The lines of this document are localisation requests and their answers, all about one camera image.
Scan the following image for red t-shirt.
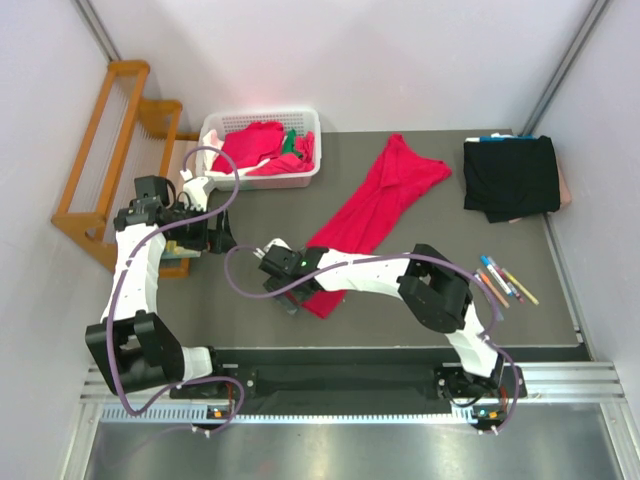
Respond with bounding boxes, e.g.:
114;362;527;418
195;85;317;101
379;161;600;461
300;132;454;320

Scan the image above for folded black t-shirt stack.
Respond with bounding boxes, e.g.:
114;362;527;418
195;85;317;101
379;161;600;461
463;136;562;223

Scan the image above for white cloth in basket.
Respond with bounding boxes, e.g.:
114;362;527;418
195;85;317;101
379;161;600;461
203;129;255;177

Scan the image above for white slotted cable duct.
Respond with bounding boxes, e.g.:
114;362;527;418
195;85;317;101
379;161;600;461
100;404;477;425

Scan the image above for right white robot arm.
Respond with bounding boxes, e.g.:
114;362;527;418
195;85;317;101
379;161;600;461
256;239;506;400

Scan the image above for orange wooden rack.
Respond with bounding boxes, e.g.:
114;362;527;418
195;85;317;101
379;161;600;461
51;60;198;272

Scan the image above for brown cardboard sheet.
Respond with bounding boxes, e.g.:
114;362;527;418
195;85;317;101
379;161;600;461
166;140;198;193

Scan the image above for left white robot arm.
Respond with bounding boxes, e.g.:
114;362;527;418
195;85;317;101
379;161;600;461
85;174;235;397

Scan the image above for yellow red pen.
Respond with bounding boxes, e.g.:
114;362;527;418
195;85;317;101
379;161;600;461
502;268;540;306

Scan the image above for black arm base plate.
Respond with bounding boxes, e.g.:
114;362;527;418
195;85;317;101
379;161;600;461
169;348;526;414

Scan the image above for white plastic laundry basket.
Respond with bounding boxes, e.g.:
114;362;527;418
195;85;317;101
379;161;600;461
194;107;322;190

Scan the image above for orange pen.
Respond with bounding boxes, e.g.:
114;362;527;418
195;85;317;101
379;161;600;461
476;269;510;309

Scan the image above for green cloth in basket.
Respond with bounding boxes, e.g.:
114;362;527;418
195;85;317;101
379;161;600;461
281;129;297;155

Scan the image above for blue pen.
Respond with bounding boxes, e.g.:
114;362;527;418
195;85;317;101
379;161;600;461
481;256;515;297

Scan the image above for red clothes in basket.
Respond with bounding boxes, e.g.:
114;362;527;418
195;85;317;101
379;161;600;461
235;121;315;176

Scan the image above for yellow picture book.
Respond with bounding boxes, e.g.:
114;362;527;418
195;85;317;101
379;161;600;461
161;240;201;260

